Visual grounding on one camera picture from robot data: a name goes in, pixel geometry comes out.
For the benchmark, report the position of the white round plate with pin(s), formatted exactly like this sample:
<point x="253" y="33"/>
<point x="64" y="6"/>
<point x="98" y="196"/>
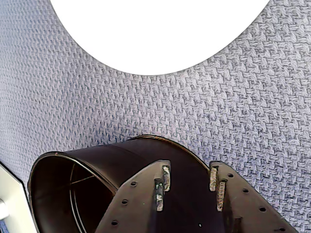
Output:
<point x="158" y="29"/>

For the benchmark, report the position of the white panel with dark edge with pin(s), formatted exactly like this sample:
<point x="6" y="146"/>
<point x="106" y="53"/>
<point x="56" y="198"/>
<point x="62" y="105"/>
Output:
<point x="9" y="189"/>

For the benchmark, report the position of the blue woven table cloth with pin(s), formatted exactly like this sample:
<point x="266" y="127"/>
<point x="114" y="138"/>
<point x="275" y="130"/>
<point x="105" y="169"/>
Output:
<point x="218" y="109"/>

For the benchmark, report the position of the black round metal pot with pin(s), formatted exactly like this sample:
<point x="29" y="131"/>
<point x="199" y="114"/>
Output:
<point x="97" y="157"/>

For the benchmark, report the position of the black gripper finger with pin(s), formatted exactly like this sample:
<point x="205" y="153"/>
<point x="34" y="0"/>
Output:
<point x="245" y="208"/>
<point x="136" y="199"/>

